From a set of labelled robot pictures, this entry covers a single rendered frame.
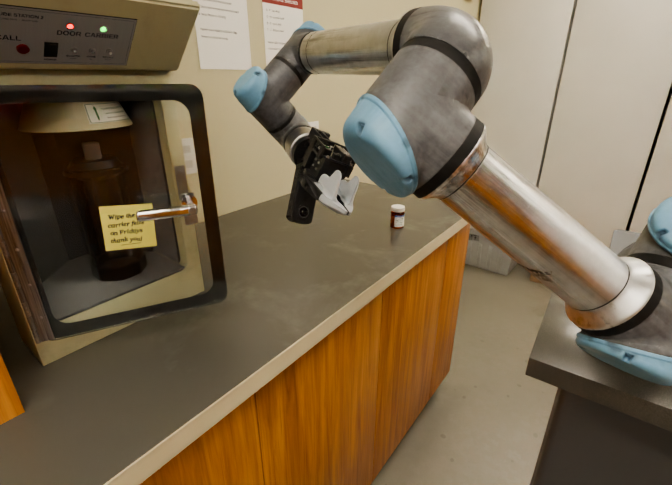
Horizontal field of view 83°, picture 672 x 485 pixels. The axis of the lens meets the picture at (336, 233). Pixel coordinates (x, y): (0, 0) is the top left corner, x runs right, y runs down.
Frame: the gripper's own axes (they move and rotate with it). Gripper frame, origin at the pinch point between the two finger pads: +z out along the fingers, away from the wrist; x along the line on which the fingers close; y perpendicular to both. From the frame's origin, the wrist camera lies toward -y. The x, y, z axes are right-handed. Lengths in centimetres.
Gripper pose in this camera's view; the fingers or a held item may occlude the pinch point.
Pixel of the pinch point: (342, 213)
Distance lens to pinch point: 60.8
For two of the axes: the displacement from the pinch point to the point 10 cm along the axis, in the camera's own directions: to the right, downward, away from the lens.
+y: 4.2, -8.2, -3.9
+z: 3.6, 5.5, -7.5
